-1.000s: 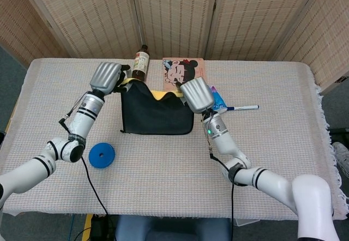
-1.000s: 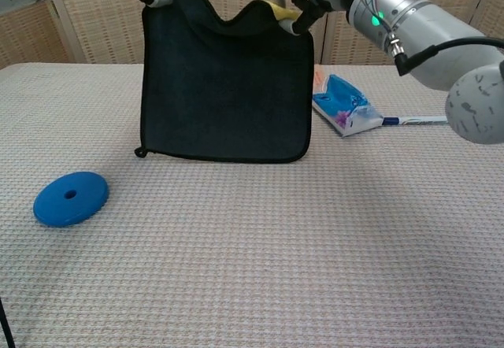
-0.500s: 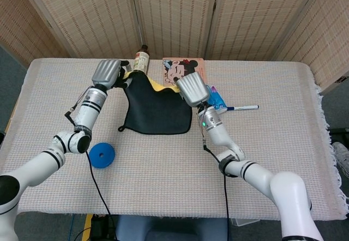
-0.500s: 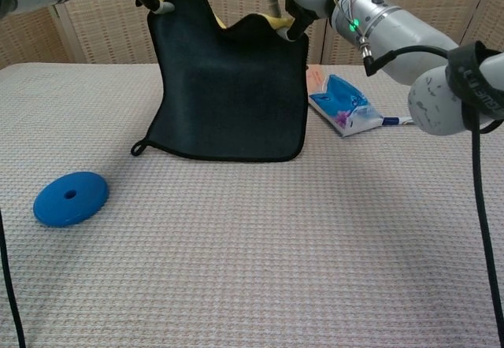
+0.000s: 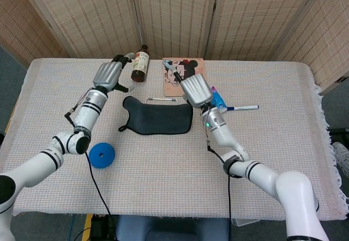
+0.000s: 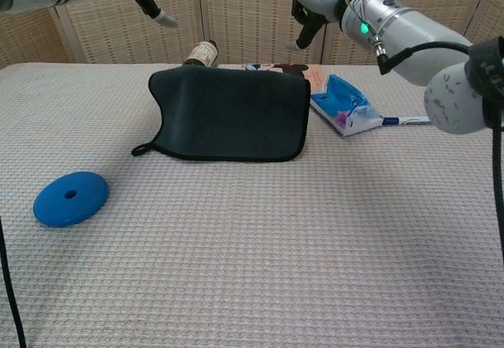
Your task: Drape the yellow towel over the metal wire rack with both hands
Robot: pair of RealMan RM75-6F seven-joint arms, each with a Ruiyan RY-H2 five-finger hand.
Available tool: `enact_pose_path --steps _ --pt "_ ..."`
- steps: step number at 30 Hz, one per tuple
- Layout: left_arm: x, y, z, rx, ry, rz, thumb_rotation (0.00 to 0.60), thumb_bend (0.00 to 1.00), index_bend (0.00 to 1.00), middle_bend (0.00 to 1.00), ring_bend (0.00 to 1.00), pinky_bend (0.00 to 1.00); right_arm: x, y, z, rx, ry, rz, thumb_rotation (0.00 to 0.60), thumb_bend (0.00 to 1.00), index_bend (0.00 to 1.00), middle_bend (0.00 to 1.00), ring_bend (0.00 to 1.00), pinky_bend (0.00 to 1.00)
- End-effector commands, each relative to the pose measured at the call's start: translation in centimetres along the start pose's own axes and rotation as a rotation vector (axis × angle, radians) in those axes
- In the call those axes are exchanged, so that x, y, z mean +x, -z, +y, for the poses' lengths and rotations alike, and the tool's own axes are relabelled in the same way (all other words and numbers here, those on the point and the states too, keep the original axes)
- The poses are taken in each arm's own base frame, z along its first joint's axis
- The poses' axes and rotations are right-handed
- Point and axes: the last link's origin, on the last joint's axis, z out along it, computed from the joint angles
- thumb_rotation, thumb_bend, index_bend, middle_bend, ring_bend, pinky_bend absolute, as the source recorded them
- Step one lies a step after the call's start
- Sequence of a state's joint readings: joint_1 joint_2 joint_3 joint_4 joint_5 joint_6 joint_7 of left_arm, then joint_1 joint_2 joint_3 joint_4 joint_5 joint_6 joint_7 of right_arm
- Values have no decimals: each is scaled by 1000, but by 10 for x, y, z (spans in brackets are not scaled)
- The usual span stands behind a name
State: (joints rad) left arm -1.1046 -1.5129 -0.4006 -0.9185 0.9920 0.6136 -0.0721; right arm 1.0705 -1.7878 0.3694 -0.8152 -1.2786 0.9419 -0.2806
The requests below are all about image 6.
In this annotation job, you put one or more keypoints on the yellow black-edged cloth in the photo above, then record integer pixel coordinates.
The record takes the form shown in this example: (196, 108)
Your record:
(236, 115)

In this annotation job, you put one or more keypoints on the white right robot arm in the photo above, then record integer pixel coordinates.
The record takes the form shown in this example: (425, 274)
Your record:
(413, 37)

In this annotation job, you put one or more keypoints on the pink cartoon mouse pad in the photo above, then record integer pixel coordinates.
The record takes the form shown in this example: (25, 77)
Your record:
(313, 74)

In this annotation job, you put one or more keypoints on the dark glass bottle with label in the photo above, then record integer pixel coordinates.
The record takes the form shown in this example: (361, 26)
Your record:
(202, 53)

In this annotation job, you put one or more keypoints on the blue tissue pack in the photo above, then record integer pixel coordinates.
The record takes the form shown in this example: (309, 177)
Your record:
(338, 100)

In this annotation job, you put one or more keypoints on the blue and white marker pen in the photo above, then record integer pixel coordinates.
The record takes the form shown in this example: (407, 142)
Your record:
(409, 120)

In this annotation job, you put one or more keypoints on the blue round disc with hole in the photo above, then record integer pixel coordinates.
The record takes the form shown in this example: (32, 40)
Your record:
(59, 206)

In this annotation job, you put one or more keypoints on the white woven tablecloth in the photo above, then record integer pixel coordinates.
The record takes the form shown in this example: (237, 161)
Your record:
(275, 245)

